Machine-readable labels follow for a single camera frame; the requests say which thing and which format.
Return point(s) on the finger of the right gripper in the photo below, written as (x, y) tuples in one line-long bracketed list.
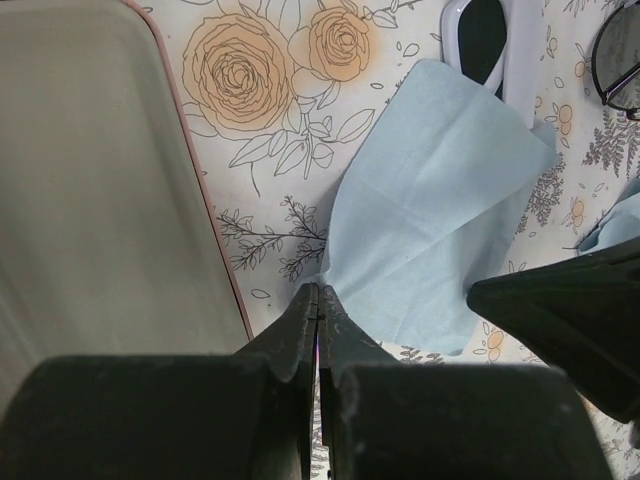
[(581, 315)]

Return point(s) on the white frame sunglasses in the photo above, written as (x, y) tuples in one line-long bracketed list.
[(495, 44)]

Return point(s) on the floral table mat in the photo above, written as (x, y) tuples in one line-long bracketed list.
[(280, 95)]

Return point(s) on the light blue cloth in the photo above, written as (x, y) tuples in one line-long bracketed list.
[(619, 225), (429, 205)]

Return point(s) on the pink glasses case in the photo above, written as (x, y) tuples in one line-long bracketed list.
[(108, 239)]

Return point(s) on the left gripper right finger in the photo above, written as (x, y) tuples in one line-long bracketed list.
[(385, 419)]

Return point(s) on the black sunglasses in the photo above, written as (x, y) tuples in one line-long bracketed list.
[(615, 60)]

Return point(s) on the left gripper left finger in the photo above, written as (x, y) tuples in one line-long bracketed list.
[(243, 416)]

